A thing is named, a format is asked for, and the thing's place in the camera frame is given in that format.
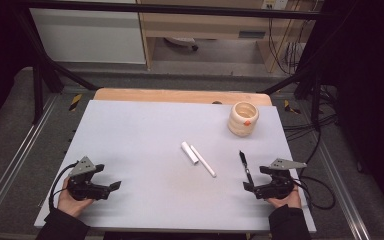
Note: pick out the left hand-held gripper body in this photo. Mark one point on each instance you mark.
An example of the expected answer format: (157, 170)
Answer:
(81, 186)

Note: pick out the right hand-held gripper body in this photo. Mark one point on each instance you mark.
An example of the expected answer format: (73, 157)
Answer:
(276, 190)

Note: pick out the black pen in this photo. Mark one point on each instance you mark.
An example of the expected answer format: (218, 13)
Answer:
(244, 163)

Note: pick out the thin white pen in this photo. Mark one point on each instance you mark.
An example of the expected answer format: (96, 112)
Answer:
(203, 161)

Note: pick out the wooden pen holder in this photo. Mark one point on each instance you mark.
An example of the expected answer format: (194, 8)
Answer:
(238, 125)

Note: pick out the person's right hand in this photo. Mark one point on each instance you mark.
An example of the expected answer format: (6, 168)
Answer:
(288, 201)

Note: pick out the person's left hand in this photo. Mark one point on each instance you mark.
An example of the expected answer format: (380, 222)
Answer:
(70, 205)

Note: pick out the light grey table mat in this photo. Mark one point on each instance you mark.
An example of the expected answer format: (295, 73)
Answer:
(140, 140)

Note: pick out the white pen cap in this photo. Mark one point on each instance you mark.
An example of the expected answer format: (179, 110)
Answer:
(189, 153)

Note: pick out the white cabinet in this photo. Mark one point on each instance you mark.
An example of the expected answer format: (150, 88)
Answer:
(90, 36)

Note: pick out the white chair base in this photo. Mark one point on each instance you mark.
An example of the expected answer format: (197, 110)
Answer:
(181, 41)

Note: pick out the wooden desk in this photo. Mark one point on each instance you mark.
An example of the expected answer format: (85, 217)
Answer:
(196, 25)

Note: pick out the white power strip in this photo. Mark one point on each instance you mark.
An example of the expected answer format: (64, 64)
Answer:
(275, 4)

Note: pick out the aluminium rail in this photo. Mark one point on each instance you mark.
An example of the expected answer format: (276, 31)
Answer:
(343, 190)
(16, 158)

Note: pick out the black metal frame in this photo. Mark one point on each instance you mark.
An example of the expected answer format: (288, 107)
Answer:
(180, 9)

